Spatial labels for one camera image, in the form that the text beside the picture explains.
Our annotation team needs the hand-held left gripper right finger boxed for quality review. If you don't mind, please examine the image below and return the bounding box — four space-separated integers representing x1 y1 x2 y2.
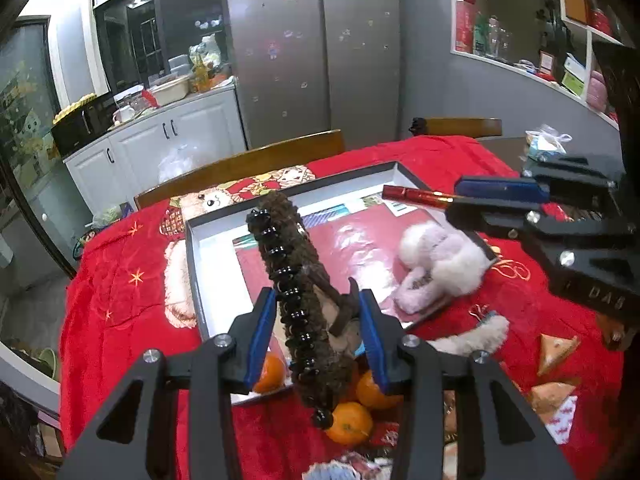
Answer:
357 289 577 480

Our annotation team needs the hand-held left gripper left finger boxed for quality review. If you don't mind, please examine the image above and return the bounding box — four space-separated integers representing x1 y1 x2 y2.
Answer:
60 287 278 480

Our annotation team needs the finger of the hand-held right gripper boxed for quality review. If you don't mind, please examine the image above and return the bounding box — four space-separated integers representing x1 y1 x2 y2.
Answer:
454 155 626 212
444 198 640 322

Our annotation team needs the shallow white box tray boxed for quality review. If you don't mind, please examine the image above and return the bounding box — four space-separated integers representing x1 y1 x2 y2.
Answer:
185 160 501 407

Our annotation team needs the red pen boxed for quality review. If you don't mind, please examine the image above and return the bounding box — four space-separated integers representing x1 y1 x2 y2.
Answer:
382 184 457 206

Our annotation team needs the pink bag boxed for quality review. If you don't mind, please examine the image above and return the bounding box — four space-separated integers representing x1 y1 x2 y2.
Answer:
584 69 609 112

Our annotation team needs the brown plush toy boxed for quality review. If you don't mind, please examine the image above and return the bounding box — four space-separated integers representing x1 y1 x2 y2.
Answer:
312 275 367 361

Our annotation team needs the orange tangerine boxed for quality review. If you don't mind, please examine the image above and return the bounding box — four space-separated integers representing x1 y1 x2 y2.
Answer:
325 401 375 447
252 351 289 395
356 369 404 411

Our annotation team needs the candy bag with ribbon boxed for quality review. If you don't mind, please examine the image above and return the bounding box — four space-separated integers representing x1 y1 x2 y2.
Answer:
523 124 574 162

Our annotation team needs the white fluffy hair clip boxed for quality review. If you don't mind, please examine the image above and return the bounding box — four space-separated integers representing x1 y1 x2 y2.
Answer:
429 310 512 359

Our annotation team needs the red glossy booklet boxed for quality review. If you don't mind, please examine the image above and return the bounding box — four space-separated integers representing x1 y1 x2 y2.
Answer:
233 200 443 322

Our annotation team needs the colourful snack packet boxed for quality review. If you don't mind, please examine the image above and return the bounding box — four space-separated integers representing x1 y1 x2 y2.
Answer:
302 452 397 480

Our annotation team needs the red printed blanket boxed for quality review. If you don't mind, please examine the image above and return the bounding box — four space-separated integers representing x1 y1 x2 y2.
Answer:
59 135 628 480

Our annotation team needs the triangular golden snack packet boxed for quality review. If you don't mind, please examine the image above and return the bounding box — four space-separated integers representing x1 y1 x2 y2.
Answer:
527 381 579 414
536 332 582 377

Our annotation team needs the green bottle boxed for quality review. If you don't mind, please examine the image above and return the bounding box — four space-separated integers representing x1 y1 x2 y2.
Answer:
473 12 490 56

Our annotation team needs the red carton box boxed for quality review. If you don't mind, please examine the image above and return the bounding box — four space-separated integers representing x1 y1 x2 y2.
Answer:
454 0 477 54

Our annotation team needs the wooden chair back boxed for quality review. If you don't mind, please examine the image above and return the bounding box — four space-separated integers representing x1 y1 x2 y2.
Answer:
134 129 347 210

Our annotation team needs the white plastic bag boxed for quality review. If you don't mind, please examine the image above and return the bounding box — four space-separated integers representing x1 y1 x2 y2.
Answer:
157 142 202 184

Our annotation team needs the white red-printed packet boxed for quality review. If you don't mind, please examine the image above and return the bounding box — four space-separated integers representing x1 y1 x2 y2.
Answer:
542 395 581 445

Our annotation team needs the white kitchen cabinet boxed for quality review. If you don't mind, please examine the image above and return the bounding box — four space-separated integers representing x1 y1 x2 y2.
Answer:
62 84 249 243

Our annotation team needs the silver refrigerator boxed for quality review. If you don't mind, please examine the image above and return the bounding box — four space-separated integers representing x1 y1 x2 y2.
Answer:
220 0 404 153

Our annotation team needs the white plastic basin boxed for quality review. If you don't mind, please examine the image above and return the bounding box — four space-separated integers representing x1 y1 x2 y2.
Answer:
149 77 191 107

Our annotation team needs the yellow oil bottle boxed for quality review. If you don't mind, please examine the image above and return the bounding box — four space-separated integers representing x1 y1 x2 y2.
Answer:
192 54 211 94

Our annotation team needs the black microwave oven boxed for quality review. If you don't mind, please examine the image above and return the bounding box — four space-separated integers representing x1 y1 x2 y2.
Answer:
50 91 117 159

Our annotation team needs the glass sliding door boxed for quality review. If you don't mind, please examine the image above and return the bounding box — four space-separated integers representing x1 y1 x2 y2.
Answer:
0 15 78 282

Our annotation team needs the white wall shelf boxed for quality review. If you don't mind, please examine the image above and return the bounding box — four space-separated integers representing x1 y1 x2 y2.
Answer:
448 0 626 132

